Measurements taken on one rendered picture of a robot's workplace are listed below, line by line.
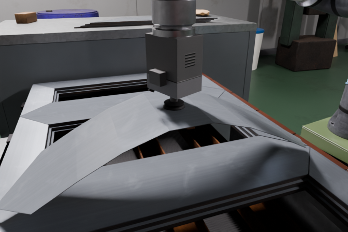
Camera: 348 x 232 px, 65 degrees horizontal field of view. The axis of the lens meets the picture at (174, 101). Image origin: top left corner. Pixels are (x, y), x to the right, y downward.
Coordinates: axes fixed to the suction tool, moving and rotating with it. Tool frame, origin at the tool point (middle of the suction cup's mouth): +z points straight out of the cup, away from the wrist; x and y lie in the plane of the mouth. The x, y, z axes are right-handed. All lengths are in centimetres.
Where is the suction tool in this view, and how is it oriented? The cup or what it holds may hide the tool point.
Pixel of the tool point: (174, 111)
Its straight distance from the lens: 53.3
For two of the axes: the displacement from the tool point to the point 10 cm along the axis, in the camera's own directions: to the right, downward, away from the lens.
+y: 6.8, 2.8, -6.8
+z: 0.1, 9.2, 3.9
